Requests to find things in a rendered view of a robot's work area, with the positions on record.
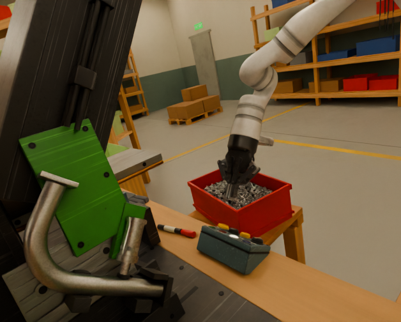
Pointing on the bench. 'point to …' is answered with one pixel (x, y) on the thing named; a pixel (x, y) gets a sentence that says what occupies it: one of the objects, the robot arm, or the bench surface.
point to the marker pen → (177, 230)
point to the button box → (232, 249)
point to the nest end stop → (165, 292)
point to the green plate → (41, 151)
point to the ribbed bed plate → (53, 306)
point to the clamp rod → (124, 271)
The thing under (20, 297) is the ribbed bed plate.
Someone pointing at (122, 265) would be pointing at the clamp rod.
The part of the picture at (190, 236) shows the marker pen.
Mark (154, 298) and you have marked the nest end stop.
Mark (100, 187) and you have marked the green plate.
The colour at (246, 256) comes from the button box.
